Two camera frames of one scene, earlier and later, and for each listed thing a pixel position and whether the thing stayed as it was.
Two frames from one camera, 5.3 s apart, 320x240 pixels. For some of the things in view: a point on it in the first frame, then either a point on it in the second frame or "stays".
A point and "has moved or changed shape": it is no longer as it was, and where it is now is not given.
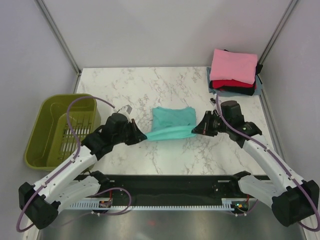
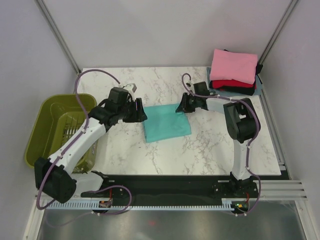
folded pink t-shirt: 226,65 stays
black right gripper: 204,127 to 184,107
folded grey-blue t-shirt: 257,91 stays
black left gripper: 137,136 to 139,115
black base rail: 163,189 stays
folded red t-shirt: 218,83 stays
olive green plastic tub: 52,137 stays
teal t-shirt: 171,124 has moved or changed shape
